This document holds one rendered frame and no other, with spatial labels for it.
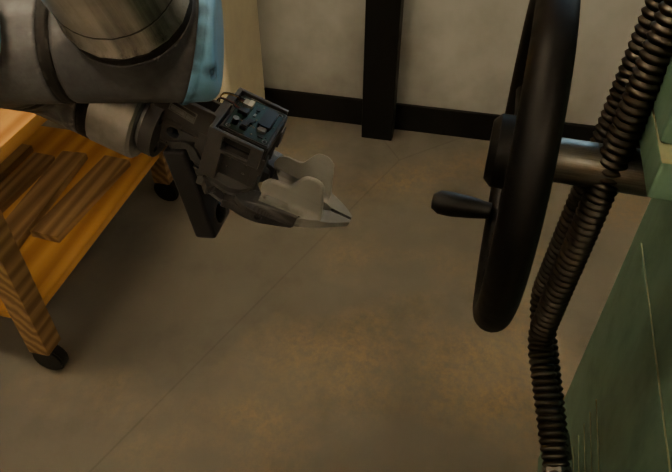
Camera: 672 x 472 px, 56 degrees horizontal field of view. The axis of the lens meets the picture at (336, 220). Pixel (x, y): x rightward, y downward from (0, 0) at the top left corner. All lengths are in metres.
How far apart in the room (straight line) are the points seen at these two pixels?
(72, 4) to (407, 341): 1.13
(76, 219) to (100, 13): 1.11
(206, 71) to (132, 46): 0.06
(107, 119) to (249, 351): 0.87
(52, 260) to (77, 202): 0.17
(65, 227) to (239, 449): 0.60
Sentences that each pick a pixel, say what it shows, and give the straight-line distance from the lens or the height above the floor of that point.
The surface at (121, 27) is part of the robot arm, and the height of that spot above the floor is 0.94.
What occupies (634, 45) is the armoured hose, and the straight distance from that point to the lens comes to 0.53.
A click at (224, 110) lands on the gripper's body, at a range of 0.58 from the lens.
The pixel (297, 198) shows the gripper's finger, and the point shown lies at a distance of 0.60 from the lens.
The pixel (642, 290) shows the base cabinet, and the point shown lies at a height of 0.58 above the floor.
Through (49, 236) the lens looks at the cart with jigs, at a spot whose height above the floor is 0.20.
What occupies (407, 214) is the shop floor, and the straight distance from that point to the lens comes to 1.69.
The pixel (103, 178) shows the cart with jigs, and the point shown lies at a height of 0.20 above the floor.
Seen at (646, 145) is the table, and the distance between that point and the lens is 0.49.
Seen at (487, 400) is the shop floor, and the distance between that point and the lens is 1.34.
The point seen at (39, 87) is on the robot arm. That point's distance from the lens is 0.51.
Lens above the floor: 1.11
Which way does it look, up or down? 42 degrees down
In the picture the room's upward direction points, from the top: straight up
